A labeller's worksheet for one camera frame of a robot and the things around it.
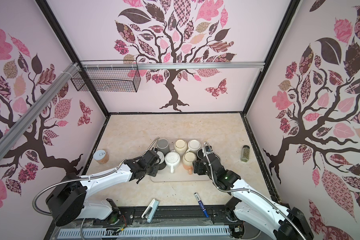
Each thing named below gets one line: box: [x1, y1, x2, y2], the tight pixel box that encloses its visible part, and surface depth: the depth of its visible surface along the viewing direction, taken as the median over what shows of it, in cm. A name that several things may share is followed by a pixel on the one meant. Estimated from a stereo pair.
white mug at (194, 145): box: [185, 139, 201, 154], surface depth 94 cm
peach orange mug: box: [182, 151, 197, 175], surface depth 87 cm
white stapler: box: [141, 198, 160, 223], surface depth 75 cm
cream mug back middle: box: [174, 139, 188, 157], surface depth 92 cm
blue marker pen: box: [194, 192, 210, 218], surface depth 77 cm
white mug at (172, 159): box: [164, 151, 181, 174], surface depth 87 cm
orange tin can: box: [93, 149, 109, 165], surface depth 92 cm
